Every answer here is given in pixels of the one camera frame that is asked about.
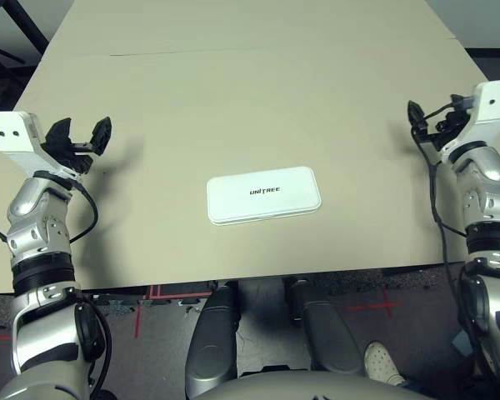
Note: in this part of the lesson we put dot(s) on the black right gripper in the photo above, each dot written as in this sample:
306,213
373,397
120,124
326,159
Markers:
452,125

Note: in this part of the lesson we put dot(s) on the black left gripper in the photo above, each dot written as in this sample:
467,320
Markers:
73,160

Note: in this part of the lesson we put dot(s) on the white plastic pencil case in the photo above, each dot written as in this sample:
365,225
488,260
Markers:
266,204

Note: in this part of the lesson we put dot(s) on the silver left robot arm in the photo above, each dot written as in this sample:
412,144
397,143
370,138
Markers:
37,233

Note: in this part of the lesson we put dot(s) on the red tape cross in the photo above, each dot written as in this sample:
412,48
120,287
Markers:
385,305

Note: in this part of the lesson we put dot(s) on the red tape lines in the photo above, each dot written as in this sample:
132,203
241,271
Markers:
137,321

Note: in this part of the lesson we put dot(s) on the small blue-grey box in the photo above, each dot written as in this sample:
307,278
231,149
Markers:
460,342

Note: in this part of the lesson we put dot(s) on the grey robot right leg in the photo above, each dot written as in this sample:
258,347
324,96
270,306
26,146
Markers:
329,333

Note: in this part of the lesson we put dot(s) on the grey robot leg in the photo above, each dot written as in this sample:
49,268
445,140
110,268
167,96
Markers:
329,333
212,333

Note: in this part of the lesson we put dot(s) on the grey robot left leg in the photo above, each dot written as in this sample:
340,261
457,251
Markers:
212,333

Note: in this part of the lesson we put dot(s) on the white perforated shoe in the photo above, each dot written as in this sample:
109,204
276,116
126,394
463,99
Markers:
381,360

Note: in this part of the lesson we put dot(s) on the grey robot torso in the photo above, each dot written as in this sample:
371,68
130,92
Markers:
316,387

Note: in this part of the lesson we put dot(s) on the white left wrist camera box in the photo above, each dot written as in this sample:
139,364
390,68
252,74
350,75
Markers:
12,129

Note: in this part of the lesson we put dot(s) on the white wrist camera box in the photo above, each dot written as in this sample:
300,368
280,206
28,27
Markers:
12,129
498,108

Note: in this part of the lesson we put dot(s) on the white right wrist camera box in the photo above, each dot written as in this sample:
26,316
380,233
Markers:
498,108

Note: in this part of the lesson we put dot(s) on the black metal frame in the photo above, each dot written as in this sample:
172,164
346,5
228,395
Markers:
29,21

